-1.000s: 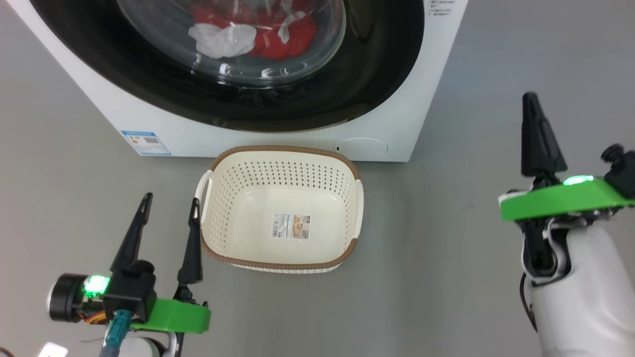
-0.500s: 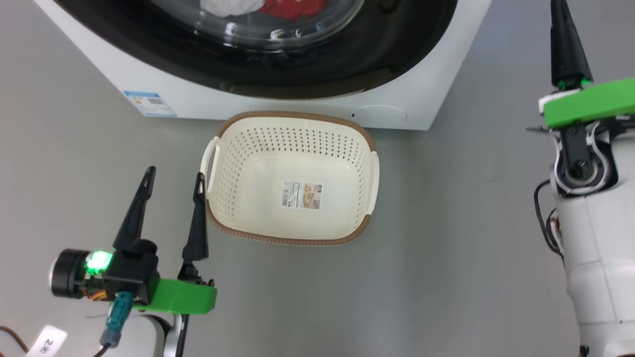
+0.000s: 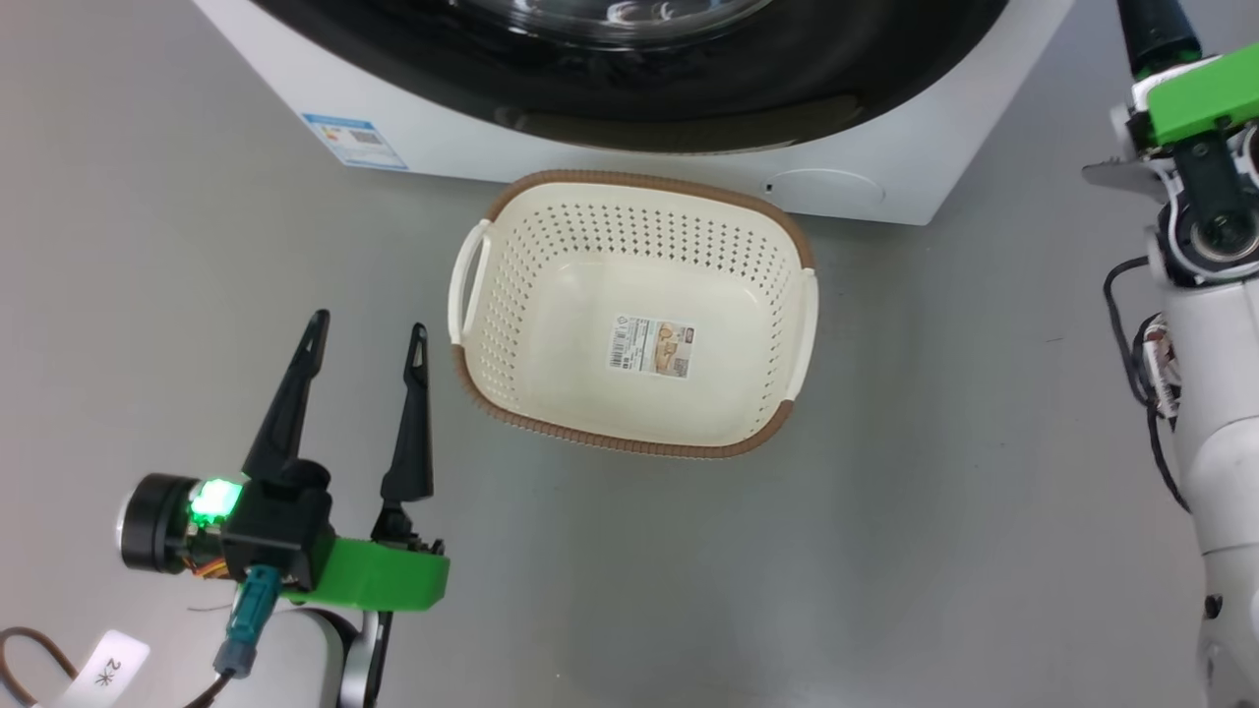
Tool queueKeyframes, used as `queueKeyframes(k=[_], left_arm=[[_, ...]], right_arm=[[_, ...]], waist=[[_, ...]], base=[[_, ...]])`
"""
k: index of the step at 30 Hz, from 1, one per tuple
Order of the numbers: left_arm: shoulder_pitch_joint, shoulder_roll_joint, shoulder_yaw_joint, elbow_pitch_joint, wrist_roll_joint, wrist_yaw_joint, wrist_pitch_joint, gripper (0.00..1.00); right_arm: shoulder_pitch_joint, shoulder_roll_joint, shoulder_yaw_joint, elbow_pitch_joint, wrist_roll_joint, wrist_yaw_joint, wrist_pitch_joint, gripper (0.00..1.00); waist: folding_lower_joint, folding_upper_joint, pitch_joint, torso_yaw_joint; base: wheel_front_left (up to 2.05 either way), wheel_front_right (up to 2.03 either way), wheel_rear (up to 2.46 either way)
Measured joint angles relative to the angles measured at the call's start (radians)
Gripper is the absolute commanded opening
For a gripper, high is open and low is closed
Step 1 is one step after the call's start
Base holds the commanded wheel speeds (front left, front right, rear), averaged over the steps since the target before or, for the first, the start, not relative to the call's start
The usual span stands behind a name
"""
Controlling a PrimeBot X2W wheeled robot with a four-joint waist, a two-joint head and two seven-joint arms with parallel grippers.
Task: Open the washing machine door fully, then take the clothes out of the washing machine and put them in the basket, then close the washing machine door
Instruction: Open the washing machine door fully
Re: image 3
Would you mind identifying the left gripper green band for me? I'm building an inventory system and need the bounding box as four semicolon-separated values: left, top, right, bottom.
118;310;450;613

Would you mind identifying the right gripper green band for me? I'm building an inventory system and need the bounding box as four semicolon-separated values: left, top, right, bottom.
1082;0;1259;291

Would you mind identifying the black round washing machine door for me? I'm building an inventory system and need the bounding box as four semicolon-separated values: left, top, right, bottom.
246;0;1014;155

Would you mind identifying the cream plastic laundry basket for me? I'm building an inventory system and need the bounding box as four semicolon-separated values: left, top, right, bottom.
448;169;820;460

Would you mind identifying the white front-load washing machine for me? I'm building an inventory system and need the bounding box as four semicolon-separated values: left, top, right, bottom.
192;0;1078;227

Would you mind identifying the paper label sticker in basket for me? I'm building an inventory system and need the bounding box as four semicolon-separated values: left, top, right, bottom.
607;315;696;380

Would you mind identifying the blue energy label sticker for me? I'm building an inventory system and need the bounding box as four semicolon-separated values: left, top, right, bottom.
301;113;409;171

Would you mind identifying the teal cable connector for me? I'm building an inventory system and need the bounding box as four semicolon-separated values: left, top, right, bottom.
214;565;281;679

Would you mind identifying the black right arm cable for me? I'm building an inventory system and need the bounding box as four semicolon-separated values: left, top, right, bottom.
1104;256;1191;512

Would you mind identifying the white cable tag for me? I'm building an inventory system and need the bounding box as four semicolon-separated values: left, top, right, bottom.
61;629;150;708

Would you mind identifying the dark left camera cable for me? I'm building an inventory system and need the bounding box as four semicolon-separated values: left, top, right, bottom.
0;627;237;708

